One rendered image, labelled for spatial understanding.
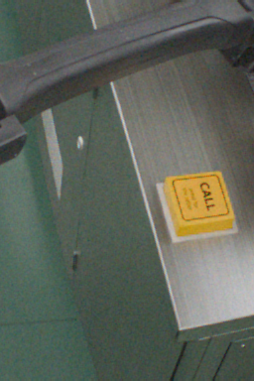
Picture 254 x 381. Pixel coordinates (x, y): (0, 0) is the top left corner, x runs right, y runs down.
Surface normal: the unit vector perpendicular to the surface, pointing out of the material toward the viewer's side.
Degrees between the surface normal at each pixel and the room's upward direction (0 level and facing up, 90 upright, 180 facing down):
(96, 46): 12
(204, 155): 0
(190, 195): 0
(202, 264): 0
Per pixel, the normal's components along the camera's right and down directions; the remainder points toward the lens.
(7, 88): 0.28, -0.50
